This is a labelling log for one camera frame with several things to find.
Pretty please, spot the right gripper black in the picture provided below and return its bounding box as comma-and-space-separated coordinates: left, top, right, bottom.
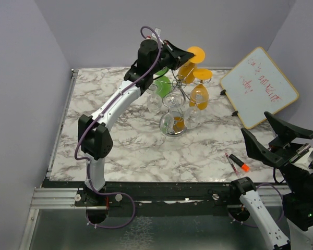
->
242, 108, 313, 193

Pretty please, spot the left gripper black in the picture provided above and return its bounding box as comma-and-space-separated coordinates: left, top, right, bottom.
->
150, 40, 194, 74

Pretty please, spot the orange plastic goblet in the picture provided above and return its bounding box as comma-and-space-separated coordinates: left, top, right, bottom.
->
189, 68, 213, 110
177, 46, 205, 84

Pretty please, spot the green plastic wine glass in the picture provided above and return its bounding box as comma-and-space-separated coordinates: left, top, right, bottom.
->
153, 68, 173, 98

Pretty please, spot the clear wine glass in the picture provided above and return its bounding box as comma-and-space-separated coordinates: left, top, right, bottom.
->
147, 84, 162, 114
184, 94, 203, 129

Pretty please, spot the clear tall glass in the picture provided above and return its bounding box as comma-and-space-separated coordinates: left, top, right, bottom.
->
159, 93, 187, 137

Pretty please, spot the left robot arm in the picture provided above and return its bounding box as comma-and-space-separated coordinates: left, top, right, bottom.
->
77, 39, 195, 206

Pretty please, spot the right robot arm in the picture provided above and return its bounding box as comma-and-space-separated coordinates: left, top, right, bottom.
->
229, 111, 313, 249

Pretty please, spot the chrome wine glass rack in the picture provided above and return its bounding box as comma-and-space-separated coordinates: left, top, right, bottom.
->
147, 67, 213, 136

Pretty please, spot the black orange highlighter marker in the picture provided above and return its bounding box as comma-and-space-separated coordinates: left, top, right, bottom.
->
230, 154, 250, 172

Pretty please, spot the red pen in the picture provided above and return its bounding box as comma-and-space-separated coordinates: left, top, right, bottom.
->
225, 153, 238, 176

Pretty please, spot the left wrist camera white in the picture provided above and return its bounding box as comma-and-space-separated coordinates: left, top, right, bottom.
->
152, 27, 161, 39

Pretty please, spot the small whiteboard yellow frame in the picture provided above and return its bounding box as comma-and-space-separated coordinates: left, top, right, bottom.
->
220, 47, 299, 129

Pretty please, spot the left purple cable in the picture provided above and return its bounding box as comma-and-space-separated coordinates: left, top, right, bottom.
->
74, 26, 163, 196

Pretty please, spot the black front rail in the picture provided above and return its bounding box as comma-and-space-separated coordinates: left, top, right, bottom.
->
43, 180, 249, 220

